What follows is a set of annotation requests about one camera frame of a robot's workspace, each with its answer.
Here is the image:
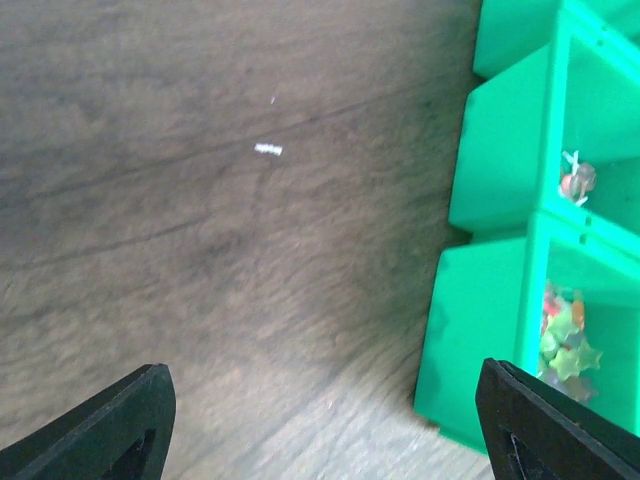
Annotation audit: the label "green bin lollipops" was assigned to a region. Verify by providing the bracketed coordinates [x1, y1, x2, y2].
[449, 1, 639, 251]

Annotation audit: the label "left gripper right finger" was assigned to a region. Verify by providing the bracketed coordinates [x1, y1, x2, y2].
[475, 358, 639, 480]

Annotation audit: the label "green bin star gummies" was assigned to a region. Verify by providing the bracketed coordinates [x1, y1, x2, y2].
[414, 212, 639, 453]

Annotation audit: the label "green bin popsicle candies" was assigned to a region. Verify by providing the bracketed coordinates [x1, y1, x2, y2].
[472, 0, 639, 79]

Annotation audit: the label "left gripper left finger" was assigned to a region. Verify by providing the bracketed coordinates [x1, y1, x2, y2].
[1, 364, 176, 479]

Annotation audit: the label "pile of star gummies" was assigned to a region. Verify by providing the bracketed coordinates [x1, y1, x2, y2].
[536, 280, 602, 405]

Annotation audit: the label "pile of lollipops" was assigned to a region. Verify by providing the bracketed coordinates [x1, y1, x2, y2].
[557, 150, 597, 207]

